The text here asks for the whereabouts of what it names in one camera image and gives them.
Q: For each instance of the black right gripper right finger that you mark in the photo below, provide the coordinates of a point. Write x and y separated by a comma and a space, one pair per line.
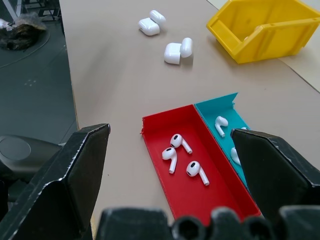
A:
275, 170

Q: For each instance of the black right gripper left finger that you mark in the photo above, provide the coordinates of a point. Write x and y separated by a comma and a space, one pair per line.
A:
57, 180

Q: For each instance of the yellow plastic bin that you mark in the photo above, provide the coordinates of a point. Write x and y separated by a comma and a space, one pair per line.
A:
262, 30

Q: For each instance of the white earbud charging case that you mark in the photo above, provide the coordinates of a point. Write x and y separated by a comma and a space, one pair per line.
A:
151, 23
176, 51

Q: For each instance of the white earbud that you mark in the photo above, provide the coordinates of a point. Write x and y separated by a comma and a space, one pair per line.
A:
220, 124
178, 142
169, 156
235, 155
196, 171

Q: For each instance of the dark grey robot body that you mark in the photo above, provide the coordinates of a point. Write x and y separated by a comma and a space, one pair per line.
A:
22, 155

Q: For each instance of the teal plastic tray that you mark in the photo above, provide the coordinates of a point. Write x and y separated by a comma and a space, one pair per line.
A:
225, 125

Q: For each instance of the red plastic tray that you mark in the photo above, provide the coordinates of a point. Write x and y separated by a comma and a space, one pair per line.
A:
197, 160

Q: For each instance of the dark crumpled bag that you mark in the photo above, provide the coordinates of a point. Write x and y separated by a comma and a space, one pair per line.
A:
21, 31

